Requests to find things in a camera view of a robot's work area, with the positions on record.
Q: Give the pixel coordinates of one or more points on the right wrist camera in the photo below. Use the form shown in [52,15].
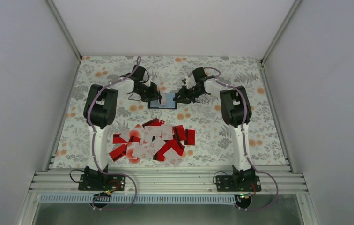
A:
[188,82]

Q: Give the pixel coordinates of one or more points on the red card centre right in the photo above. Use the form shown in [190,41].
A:
[179,133]

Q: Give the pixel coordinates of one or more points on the red card lower right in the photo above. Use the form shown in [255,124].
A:
[173,144]

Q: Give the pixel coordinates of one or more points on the aluminium frame post right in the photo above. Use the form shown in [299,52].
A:
[292,11]

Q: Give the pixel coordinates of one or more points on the floral patterned table mat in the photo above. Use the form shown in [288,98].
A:
[213,143]

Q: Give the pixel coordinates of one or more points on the slotted cable duct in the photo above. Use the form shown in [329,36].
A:
[139,199]

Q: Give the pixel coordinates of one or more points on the black card holder wallet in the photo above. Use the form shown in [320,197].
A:
[171,103]

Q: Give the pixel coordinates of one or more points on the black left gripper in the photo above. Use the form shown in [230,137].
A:
[152,96]

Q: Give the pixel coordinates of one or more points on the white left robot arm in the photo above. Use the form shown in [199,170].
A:
[101,106]

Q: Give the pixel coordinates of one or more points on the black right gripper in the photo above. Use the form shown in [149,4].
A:
[184,96]

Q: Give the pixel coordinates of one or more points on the red card far right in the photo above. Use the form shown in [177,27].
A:
[190,137]

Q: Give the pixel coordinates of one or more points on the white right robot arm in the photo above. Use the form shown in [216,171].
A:
[235,111]

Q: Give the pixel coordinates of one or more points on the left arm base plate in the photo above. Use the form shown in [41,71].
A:
[102,183]

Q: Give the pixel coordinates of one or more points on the white floral card centre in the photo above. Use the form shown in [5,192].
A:
[149,132]

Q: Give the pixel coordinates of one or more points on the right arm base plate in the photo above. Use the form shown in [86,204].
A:
[226,183]

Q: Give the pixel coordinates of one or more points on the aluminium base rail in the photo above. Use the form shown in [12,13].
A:
[171,180]

